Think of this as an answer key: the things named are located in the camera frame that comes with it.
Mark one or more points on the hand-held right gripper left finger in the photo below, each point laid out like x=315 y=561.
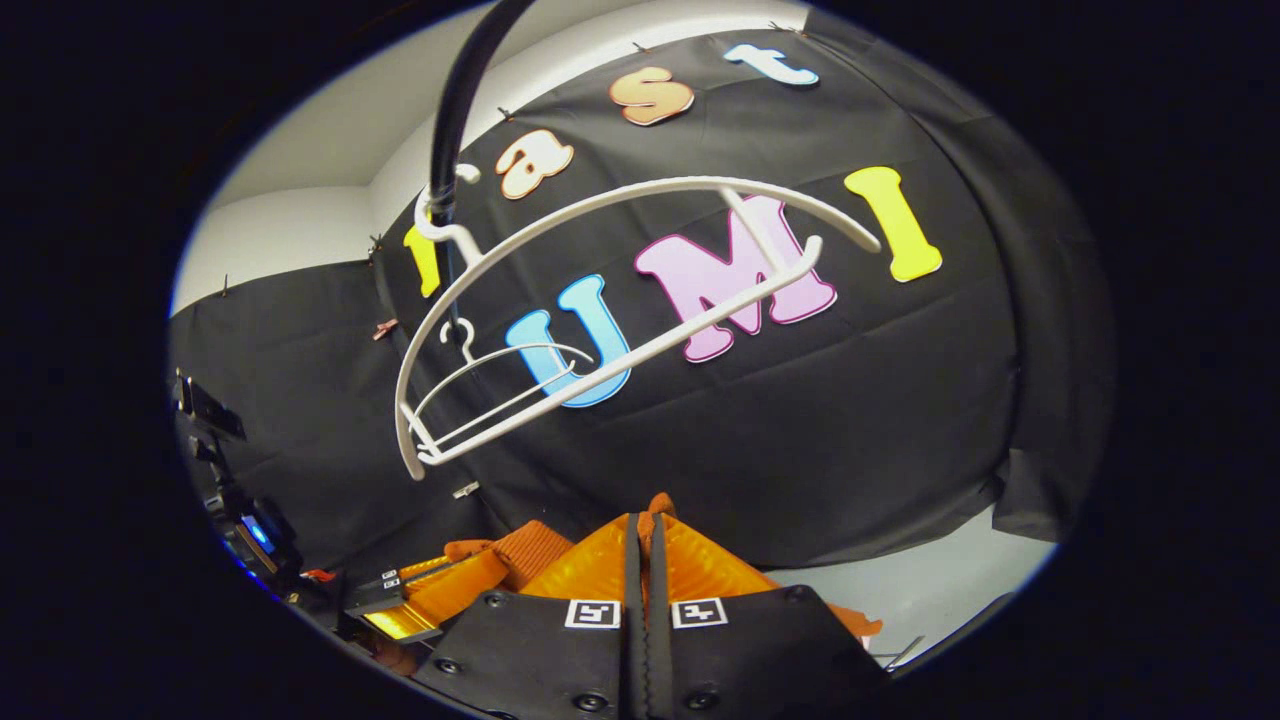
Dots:
x=540 y=650

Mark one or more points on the silver spring clip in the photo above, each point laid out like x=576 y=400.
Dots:
x=465 y=489

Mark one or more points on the copper spring clip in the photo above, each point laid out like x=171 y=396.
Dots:
x=384 y=328

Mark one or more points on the black clothes rack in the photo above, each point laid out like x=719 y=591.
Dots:
x=455 y=110

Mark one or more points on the white clothes hanger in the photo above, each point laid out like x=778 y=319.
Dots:
x=500 y=360
x=560 y=215

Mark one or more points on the black backdrop cloth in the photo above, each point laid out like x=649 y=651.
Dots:
x=850 y=420

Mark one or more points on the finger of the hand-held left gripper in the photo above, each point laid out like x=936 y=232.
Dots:
x=440 y=605
x=385 y=590

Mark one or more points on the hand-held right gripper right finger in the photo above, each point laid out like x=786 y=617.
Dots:
x=750 y=650

